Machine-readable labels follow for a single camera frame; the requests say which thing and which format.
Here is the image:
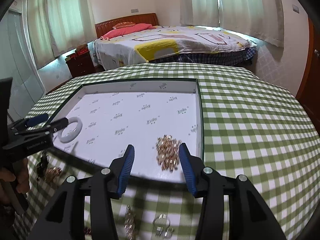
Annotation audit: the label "pale jade bangle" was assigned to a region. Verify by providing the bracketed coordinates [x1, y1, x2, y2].
[57, 117, 82, 144]

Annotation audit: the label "silver pearl ring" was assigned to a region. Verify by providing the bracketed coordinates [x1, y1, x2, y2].
[152, 214, 176, 238]

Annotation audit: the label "green white jewelry tray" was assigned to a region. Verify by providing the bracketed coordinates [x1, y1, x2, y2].
[50, 78, 204, 184]

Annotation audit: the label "person left hand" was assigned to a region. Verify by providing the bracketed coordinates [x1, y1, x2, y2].
[1, 158, 30, 194]

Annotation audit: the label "glass sliding wardrobe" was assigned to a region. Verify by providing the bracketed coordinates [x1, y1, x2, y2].
[1, 10, 44, 121]

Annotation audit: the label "dark wooden nightstand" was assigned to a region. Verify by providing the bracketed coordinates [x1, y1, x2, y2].
[65, 51, 95, 77]

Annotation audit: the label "red boxes on nightstand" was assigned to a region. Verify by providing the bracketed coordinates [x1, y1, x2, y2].
[65, 44, 89, 62]

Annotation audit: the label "green checkered tablecloth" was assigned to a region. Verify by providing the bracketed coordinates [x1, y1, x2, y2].
[14, 63, 319, 239]

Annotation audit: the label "left white curtain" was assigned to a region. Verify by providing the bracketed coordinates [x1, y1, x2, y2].
[27, 0, 96, 69]

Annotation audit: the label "white curtain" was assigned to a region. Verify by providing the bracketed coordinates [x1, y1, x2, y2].
[27, 0, 96, 69]
[179, 0, 285, 48]

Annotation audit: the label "wooden headboard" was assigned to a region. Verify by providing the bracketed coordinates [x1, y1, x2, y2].
[94, 12, 160, 39]

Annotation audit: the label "pink pillow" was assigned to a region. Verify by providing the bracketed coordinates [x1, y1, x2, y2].
[100, 23, 156, 40]

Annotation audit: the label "red embroidered cushion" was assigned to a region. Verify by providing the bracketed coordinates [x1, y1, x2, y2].
[112, 22, 136, 29]

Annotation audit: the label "brown wooden door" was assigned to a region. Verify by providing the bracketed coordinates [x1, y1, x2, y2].
[296, 18, 320, 133]

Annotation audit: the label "bed with patterned sheet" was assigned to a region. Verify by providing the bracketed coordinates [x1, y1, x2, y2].
[93, 26, 256, 70]

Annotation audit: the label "right white curtain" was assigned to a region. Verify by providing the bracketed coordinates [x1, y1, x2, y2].
[179, 0, 285, 48]

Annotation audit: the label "wall light switch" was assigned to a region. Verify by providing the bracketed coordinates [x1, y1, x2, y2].
[292, 4, 299, 13]

